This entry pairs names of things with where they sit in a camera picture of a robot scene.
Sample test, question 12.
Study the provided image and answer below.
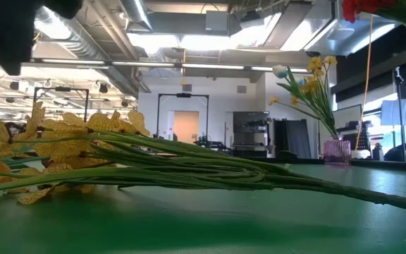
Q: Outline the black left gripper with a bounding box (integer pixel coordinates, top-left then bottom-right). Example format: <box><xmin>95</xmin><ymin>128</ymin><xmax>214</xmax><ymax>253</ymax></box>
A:
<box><xmin>0</xmin><ymin>0</ymin><xmax>84</xmax><ymax>77</ymax></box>

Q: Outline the yellow artificial flower bunch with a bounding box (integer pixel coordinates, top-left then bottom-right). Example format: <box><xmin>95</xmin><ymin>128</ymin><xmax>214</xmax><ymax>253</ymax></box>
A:
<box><xmin>0</xmin><ymin>100</ymin><xmax>406</xmax><ymax>215</ymax></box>
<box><xmin>268</xmin><ymin>55</ymin><xmax>338</xmax><ymax>140</ymax></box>

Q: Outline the red artificial flower bunch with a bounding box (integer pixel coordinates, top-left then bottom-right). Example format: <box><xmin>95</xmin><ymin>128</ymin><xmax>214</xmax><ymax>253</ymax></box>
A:
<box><xmin>341</xmin><ymin>0</ymin><xmax>406</xmax><ymax>36</ymax></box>

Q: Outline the pink glass vase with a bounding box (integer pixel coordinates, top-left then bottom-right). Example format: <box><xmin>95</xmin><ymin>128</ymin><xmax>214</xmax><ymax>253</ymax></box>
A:
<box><xmin>322</xmin><ymin>138</ymin><xmax>352</xmax><ymax>167</ymax></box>

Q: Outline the orange door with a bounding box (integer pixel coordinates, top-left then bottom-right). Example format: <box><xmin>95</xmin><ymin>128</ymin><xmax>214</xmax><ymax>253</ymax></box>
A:
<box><xmin>172</xmin><ymin>110</ymin><xmax>200</xmax><ymax>145</ymax></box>

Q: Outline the long ceiling light bar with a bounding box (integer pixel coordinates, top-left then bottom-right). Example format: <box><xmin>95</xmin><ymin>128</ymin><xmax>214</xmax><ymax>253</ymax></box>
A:
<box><xmin>0</xmin><ymin>55</ymin><xmax>319</xmax><ymax>75</ymax></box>

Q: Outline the black metal machine cabinet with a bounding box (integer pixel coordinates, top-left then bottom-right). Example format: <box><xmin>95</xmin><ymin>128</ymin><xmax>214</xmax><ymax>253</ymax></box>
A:
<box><xmin>231</xmin><ymin>111</ymin><xmax>271</xmax><ymax>159</ymax></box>

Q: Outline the green table mat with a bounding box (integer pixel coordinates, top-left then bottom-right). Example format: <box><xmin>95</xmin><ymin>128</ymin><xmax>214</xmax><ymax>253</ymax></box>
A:
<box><xmin>0</xmin><ymin>164</ymin><xmax>406</xmax><ymax>254</ymax></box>

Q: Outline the dark grey standing panel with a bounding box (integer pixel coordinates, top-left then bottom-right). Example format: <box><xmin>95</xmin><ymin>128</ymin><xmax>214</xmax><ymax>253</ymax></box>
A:
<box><xmin>272</xmin><ymin>118</ymin><xmax>312</xmax><ymax>159</ymax></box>

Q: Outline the white whiteboard panel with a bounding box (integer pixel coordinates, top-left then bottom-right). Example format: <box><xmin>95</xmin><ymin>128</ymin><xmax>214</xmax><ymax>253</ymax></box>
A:
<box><xmin>331</xmin><ymin>104</ymin><xmax>363</xmax><ymax>138</ymax></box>

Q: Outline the black perforated panel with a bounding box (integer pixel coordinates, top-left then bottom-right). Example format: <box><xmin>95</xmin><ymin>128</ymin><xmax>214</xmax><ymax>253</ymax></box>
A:
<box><xmin>357</xmin><ymin>129</ymin><xmax>371</xmax><ymax>151</ymax></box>

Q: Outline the small grey canister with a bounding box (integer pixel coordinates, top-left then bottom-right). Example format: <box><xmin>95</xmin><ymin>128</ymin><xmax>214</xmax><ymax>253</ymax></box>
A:
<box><xmin>371</xmin><ymin>142</ymin><xmax>384</xmax><ymax>161</ymax></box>

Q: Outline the white softbox panel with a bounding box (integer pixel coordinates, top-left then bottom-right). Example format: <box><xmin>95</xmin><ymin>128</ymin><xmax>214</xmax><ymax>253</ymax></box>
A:
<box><xmin>380</xmin><ymin>97</ymin><xmax>406</xmax><ymax>127</ymax></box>

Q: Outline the black tripod light stand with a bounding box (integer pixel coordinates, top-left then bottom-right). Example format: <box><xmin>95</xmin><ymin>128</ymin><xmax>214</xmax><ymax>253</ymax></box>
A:
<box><xmin>393</xmin><ymin>66</ymin><xmax>406</xmax><ymax>155</ymax></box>

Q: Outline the dark rounded background object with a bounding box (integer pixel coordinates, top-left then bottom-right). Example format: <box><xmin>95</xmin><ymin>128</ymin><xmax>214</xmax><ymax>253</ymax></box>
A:
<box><xmin>383</xmin><ymin>142</ymin><xmax>406</xmax><ymax>163</ymax></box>

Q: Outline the black gantry frame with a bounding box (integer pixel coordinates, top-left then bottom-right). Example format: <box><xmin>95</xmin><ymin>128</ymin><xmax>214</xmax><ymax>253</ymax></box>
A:
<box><xmin>156</xmin><ymin>92</ymin><xmax>210</xmax><ymax>142</ymax></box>
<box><xmin>32</xmin><ymin>86</ymin><xmax>90</xmax><ymax>123</ymax></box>

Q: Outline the black table frame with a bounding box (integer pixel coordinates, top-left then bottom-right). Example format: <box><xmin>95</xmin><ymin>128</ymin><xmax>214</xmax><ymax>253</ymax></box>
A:
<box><xmin>223</xmin><ymin>157</ymin><xmax>406</xmax><ymax>174</ymax></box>

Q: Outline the yellow hanging cable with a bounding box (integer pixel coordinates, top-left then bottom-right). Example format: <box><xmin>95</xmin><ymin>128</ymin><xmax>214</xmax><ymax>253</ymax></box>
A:
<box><xmin>354</xmin><ymin>13</ymin><xmax>376</xmax><ymax>151</ymax></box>

